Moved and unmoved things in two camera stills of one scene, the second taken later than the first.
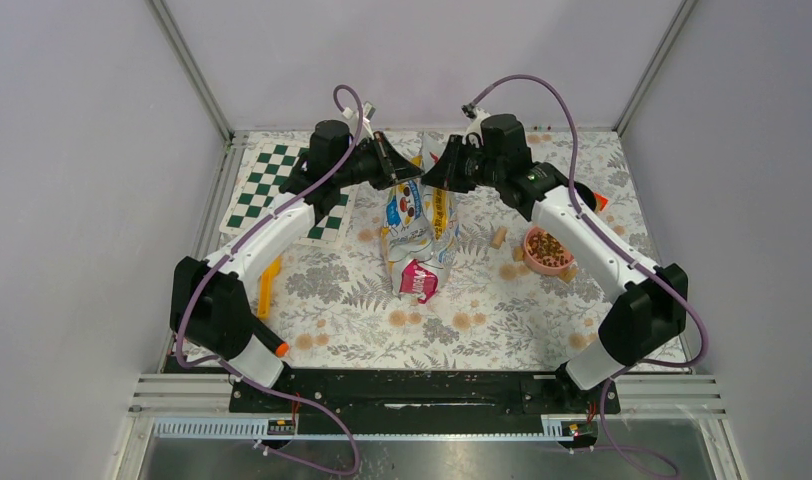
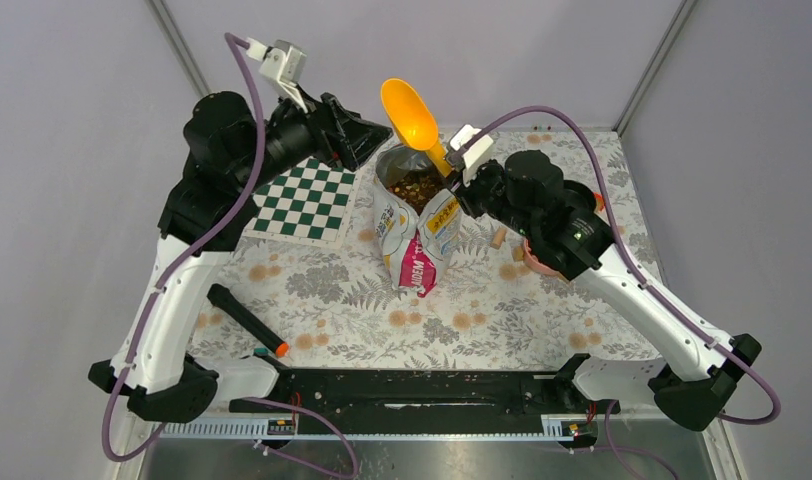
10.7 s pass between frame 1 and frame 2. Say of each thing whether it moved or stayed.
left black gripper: moved
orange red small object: stayed
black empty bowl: stayed
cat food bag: stayed
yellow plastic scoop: moved
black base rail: stayed
